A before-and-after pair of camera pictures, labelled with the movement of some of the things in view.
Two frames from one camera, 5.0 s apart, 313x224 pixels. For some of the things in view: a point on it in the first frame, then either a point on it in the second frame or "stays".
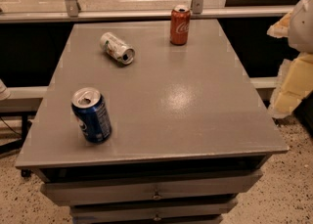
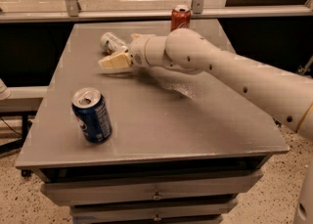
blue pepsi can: (93, 114) stays
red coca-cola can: (179, 24) stays
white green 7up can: (116, 49) stays
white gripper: (302, 25) -> (138, 51)
